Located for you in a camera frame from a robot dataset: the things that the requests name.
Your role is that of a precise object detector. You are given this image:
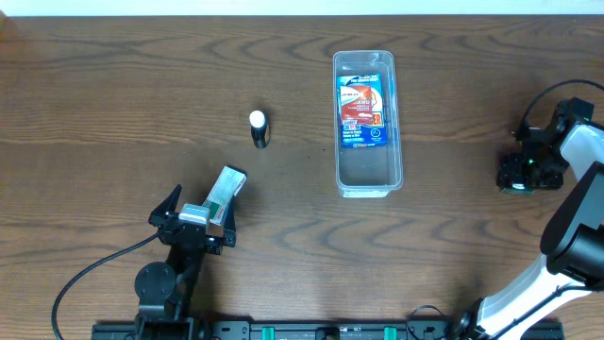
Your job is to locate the clear plastic container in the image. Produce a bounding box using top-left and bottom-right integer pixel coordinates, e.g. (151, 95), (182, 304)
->
(332, 50), (404, 198)

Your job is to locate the blue Kool Fever box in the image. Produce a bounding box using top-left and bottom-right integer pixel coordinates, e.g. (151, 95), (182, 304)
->
(336, 74), (388, 148)

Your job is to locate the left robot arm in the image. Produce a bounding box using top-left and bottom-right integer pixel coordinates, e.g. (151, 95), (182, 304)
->
(134, 185), (236, 340)

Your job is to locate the dark bottle white cap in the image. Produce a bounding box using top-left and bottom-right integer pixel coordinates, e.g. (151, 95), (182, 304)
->
(249, 110), (270, 149)

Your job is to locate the red small box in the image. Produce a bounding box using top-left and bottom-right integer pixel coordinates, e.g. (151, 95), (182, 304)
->
(339, 85), (374, 126)

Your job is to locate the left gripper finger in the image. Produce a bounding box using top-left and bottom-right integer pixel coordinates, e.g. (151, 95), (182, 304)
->
(148, 184), (182, 226)
(223, 196), (237, 247)

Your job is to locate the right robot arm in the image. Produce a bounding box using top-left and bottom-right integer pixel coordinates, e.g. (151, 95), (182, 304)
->
(457, 97), (603, 339)

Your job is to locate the white green medicine box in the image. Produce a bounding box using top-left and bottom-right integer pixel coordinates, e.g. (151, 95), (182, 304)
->
(203, 166), (247, 226)

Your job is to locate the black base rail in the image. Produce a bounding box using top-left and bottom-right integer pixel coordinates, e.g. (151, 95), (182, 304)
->
(92, 319), (566, 340)

